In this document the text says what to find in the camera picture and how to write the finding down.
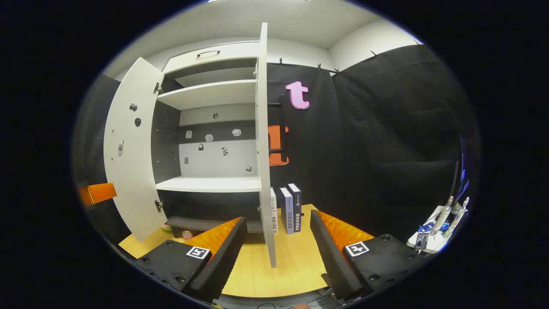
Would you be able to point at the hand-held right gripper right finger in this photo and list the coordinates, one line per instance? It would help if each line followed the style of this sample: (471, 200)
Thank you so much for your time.
(332, 257)

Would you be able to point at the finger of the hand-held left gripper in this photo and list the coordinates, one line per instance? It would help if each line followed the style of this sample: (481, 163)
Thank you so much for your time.
(101, 193)

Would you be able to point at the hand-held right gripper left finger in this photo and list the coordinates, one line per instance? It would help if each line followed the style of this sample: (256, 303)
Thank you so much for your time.
(216, 266)

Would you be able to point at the white cabinet left door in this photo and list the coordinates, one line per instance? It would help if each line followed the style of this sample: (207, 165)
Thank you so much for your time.
(133, 171)

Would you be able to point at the white cabinet door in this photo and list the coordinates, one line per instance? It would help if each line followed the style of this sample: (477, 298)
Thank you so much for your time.
(262, 128)
(133, 171)

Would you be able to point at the coiled spring toy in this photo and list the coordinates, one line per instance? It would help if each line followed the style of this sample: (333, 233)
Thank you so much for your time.
(187, 235)

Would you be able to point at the metal door hinge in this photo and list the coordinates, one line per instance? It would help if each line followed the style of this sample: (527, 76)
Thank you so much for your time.
(158, 88)
(159, 205)

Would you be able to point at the dark navy book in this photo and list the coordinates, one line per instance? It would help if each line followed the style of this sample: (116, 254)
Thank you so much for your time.
(297, 206)

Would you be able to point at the purple book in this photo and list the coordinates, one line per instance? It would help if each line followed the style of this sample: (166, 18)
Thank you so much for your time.
(286, 214)

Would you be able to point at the white book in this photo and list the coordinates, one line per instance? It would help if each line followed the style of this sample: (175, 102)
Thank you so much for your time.
(273, 210)

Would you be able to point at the white cabinet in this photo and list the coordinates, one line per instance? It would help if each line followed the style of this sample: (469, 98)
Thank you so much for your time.
(214, 184)

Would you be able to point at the dark phone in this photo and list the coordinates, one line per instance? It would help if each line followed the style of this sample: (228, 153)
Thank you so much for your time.
(421, 241)

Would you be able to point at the blue packet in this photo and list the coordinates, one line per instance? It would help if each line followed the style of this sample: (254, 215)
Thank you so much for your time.
(426, 227)

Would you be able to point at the white side table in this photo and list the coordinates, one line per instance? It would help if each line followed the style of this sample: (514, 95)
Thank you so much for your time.
(433, 244)

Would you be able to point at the black backdrop cloth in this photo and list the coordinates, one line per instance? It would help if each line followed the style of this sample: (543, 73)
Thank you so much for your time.
(364, 150)

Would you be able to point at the clear spray bottle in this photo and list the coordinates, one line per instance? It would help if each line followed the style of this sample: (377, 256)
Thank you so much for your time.
(456, 216)
(441, 216)

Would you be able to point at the white cabinet right door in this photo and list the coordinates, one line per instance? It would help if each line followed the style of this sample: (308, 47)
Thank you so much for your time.
(262, 128)

